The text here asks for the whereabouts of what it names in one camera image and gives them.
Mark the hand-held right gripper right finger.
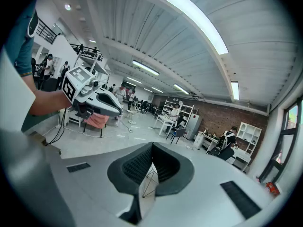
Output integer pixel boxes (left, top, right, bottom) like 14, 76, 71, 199
142, 141, 281, 227

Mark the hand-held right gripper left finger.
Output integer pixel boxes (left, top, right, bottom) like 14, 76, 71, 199
48, 141, 154, 227

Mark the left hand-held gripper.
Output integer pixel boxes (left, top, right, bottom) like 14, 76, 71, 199
61, 66, 123, 119

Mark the person's left forearm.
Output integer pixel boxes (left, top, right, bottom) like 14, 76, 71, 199
29, 88, 73, 117

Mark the pink cloth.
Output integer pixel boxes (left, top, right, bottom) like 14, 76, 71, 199
84, 112, 110, 129

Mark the black office chair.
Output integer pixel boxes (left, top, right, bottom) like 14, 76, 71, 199
207, 136, 235, 162

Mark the long ceiling light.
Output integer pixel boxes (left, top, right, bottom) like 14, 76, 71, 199
173, 83, 190, 96
230, 80, 240, 101
165, 0, 229, 55
132, 60, 160, 77

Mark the black balcony railing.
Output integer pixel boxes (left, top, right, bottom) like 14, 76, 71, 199
69, 43, 104, 61

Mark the white desk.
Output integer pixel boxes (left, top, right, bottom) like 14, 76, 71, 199
193, 131, 252, 173

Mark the white rectangular table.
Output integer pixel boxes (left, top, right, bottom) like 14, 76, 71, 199
154, 114, 176, 136

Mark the blue chair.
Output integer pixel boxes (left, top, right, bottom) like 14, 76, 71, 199
165, 127, 188, 146

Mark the white refrigerator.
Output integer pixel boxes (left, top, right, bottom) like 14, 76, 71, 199
186, 114, 204, 140

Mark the red packet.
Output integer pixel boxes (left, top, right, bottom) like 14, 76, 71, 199
264, 182, 280, 196

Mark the white cubby cabinet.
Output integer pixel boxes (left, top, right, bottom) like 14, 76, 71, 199
236, 122, 262, 154

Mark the white shelf unit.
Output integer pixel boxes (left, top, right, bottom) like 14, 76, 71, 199
162, 99, 200, 125

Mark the black stair railing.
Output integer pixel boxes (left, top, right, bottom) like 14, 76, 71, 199
35, 17, 58, 45

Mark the person's teal shirt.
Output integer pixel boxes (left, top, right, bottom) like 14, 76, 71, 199
4, 0, 60, 133

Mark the white round pedestal stool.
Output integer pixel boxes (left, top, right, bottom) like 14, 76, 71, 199
125, 109, 137, 125

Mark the white loft frame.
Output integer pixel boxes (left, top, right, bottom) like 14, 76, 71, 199
75, 50, 111, 80

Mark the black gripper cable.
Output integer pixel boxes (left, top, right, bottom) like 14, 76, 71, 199
45, 107, 68, 147

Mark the black window frame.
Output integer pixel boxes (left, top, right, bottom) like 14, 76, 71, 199
258, 97, 303, 184

